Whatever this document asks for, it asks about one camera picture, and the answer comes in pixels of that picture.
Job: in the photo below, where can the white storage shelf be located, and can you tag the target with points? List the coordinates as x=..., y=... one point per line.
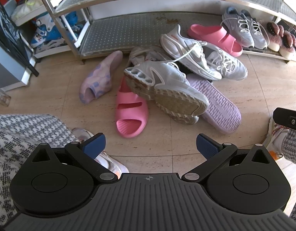
x=27, y=10

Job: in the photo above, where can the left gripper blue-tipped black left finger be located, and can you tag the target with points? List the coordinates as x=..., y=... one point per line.
x=85, y=153

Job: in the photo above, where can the pink slide sandal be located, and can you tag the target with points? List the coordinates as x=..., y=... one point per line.
x=218, y=36
x=131, y=112

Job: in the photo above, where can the silver sneaker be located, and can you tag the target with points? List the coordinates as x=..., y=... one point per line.
x=140, y=54

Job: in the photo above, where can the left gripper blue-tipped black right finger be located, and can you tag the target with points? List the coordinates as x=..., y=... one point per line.
x=215, y=154

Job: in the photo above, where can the grey sneaker on rack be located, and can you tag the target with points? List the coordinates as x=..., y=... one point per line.
x=238, y=27
x=255, y=28

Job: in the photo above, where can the houndstooth trouser leg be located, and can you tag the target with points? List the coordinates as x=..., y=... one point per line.
x=19, y=136

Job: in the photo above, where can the clear glass bottle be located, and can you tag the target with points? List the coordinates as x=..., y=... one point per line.
x=4, y=98

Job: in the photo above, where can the lilac patterned slipper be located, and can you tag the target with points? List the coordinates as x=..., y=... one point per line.
x=99, y=80

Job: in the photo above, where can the lilac slipper sole up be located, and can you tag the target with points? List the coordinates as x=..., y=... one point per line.
x=222, y=114

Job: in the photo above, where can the blue white roller skate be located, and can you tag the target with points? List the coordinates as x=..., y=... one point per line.
x=46, y=35

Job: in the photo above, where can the pink furry slipper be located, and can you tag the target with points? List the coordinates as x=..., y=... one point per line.
x=288, y=45
x=275, y=34

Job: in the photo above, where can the white sneaker with bubble heel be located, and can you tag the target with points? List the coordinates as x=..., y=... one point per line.
x=168, y=87

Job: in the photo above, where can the white sneaker pink logo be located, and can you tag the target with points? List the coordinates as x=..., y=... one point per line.
x=189, y=52

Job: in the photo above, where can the metal perforated shoe rack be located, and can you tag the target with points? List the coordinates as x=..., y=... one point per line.
x=88, y=37

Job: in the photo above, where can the white grey mesh sneaker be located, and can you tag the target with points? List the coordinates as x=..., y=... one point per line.
x=227, y=65

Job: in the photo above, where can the black folded umbrella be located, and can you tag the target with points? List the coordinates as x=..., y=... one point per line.
x=12, y=42

